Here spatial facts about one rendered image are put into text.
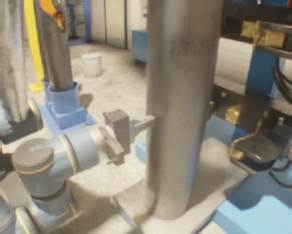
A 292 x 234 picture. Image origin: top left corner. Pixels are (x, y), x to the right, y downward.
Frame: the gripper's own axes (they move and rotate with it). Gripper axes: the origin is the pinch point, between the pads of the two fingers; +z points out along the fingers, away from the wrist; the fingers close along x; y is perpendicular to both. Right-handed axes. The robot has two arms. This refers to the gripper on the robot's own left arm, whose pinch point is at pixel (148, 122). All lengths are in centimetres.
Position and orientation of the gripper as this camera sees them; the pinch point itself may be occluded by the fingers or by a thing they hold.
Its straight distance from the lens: 61.5
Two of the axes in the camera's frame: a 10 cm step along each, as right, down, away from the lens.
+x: -0.1, 8.6, 5.1
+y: -6.2, -4.0, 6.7
